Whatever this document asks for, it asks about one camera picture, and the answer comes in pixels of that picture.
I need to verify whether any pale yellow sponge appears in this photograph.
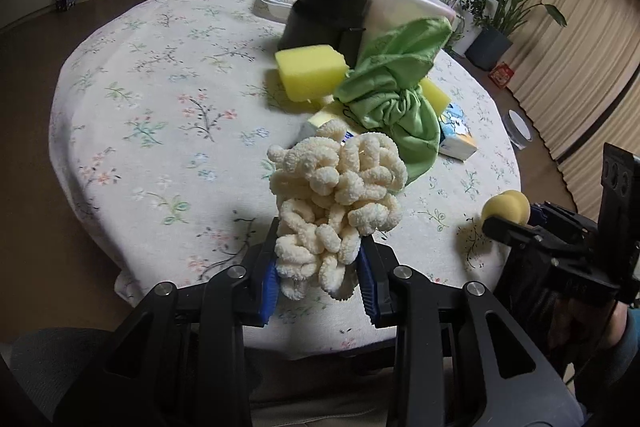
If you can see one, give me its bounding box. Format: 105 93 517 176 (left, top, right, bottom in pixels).
306 103 351 138

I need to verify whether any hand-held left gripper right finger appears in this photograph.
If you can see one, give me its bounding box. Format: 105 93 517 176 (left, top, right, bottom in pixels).
357 234 586 427

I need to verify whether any round yellow sponge ball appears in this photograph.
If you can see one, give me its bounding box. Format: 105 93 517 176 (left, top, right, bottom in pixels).
481 190 531 228

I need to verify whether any large yellow sponge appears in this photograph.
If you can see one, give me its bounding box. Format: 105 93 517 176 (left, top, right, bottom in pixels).
274 44 351 104

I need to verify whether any green cloth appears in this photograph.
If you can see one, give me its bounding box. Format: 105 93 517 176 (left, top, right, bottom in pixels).
332 17 453 185

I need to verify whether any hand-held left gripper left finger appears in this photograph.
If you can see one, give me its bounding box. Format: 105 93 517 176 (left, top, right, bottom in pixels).
50 217 281 427

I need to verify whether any tape roll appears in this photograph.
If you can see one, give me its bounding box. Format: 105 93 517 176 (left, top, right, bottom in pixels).
507 109 534 150

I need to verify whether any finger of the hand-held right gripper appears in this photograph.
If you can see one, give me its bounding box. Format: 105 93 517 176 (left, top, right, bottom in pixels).
529 201 598 234
482 214 598 258

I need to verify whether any translucent plastic container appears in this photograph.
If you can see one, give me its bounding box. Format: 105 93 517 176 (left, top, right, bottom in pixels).
362 0 458 52

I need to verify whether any grey chair seat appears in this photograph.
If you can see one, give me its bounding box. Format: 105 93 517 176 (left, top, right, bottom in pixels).
10 327 126 427

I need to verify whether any beige curtain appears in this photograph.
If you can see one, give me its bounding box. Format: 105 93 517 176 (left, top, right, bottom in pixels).
505 0 640 218

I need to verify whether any blue white tissue pack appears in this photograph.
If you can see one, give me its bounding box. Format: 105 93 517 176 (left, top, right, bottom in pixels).
437 103 478 162

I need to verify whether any red box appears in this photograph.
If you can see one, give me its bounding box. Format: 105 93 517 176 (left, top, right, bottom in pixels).
490 63 516 86

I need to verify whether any small yellow sponge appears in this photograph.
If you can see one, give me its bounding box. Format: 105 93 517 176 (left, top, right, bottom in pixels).
419 78 451 118

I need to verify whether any black cylindrical container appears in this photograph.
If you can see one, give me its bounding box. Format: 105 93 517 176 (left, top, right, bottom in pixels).
276 0 375 68

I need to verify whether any cream fluffy chenille cloth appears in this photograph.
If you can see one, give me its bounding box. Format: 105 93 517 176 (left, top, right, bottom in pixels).
266 132 408 303

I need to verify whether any floral tablecloth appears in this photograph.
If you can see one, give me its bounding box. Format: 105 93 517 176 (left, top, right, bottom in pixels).
49 0 523 360

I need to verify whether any tall plant in dark pot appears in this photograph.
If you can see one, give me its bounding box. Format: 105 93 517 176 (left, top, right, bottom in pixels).
465 0 577 71

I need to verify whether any person's right forearm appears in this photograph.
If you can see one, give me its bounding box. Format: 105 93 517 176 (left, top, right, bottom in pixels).
565 302 640 413

